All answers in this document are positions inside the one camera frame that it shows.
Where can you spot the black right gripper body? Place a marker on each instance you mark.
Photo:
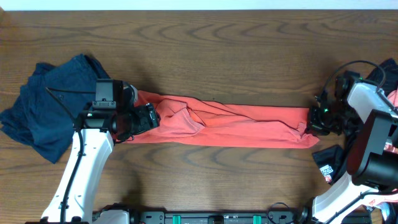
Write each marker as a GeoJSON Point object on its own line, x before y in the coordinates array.
{"type": "Point", "coordinates": [331, 118]}

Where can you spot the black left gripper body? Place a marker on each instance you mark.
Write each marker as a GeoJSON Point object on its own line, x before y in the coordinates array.
{"type": "Point", "coordinates": [135, 122]}

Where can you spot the pink and black jersey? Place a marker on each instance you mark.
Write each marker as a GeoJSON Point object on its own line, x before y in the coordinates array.
{"type": "Point", "coordinates": [383, 75]}

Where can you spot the red soccer t-shirt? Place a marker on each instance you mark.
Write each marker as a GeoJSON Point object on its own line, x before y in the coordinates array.
{"type": "Point", "coordinates": [208, 123]}

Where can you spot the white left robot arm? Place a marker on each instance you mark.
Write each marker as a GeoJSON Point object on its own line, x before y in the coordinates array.
{"type": "Point", "coordinates": [97, 130]}

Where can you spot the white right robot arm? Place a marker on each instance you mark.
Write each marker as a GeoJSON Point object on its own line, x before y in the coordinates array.
{"type": "Point", "coordinates": [371, 171]}

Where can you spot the navy blue folded garment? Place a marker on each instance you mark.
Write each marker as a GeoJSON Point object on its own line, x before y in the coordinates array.
{"type": "Point", "coordinates": [41, 115]}

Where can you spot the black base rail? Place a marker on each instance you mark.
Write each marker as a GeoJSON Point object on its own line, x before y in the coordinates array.
{"type": "Point", "coordinates": [118, 213]}

